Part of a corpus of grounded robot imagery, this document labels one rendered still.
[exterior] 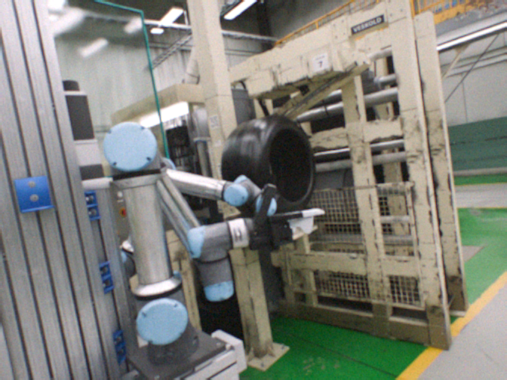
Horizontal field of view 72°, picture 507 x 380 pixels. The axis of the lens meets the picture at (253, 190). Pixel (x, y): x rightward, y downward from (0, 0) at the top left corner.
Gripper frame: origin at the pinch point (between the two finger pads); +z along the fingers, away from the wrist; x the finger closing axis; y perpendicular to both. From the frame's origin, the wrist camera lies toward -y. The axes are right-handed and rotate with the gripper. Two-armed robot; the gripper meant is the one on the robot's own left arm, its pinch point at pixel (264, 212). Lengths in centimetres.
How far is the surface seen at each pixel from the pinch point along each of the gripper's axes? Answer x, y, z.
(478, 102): 276, -651, 653
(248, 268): 11, 26, 53
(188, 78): -105, -61, 75
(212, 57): -77, -60, 20
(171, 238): -37, 38, 45
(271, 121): -24.1, -42.5, 5.0
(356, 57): -7, -98, 3
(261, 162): -15.1, -19.3, -1.4
